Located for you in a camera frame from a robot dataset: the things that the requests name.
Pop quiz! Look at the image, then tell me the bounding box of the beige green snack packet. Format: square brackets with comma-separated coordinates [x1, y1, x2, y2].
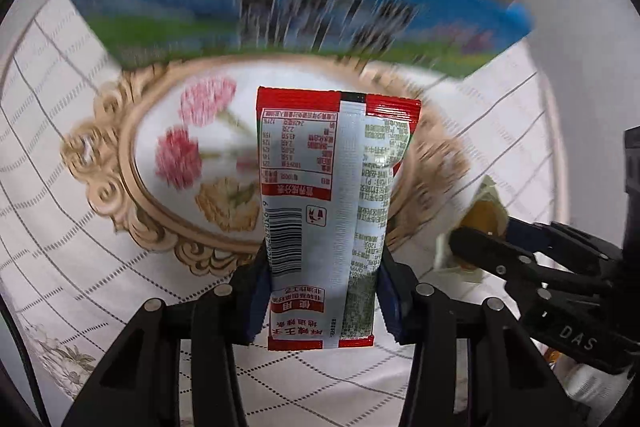
[435, 174, 508, 283]

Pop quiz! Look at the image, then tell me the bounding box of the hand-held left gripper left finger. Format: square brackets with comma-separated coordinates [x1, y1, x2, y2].
[60, 254, 273, 427]

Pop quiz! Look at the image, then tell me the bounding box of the black cable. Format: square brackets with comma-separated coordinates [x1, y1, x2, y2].
[0, 297, 46, 427]

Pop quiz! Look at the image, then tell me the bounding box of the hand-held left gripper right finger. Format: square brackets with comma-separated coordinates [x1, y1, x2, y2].
[375, 254, 576, 427]

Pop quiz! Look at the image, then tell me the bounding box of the floral printed cloth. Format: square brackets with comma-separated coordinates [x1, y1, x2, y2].
[0, 0, 640, 427]

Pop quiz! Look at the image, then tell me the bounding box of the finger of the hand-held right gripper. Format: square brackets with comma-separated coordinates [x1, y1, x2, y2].
[447, 227, 606, 295]
[505, 217, 621, 273]

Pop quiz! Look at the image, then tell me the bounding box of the red white snack packet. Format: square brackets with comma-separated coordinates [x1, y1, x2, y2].
[256, 87, 422, 352]

